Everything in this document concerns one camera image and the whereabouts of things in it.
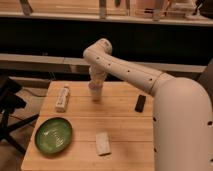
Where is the green ceramic plate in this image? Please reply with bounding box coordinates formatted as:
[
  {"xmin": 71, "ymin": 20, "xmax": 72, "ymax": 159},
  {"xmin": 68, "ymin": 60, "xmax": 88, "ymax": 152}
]
[{"xmin": 34, "ymin": 117, "xmax": 73, "ymax": 155}]

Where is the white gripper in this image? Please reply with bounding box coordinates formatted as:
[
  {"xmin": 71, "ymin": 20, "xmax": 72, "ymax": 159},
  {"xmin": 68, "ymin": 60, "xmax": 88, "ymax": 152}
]
[{"xmin": 89, "ymin": 67, "xmax": 107, "ymax": 90}]

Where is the black rectangular remote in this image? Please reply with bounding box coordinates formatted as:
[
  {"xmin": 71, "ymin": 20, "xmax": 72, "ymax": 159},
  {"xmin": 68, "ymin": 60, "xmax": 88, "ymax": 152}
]
[{"xmin": 135, "ymin": 95, "xmax": 146, "ymax": 112}]

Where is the white ceramic cup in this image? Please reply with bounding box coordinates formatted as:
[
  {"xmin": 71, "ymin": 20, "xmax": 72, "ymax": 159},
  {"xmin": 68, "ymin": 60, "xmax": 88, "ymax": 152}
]
[{"xmin": 89, "ymin": 84, "xmax": 102, "ymax": 101}]

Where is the white sponge block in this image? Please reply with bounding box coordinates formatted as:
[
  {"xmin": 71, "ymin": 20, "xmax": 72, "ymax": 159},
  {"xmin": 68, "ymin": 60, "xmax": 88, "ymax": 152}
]
[{"xmin": 96, "ymin": 132, "xmax": 111, "ymax": 156}]

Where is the black tripod stand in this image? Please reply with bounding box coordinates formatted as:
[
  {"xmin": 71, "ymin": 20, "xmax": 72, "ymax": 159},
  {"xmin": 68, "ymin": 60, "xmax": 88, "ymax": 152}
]
[{"xmin": 0, "ymin": 75, "xmax": 38, "ymax": 154}]

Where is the long wooden shelf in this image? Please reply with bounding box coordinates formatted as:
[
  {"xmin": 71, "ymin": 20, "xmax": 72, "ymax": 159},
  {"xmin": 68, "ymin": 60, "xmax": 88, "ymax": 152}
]
[{"xmin": 0, "ymin": 53, "xmax": 205, "ymax": 73}]

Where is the white tube bottle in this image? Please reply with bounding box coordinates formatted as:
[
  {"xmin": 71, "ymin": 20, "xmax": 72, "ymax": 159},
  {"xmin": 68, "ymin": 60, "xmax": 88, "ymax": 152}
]
[{"xmin": 55, "ymin": 84, "xmax": 70, "ymax": 113}]

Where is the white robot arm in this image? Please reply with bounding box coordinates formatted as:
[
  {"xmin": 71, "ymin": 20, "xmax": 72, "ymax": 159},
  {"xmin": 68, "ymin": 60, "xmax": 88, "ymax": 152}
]
[{"xmin": 83, "ymin": 38, "xmax": 213, "ymax": 171}]

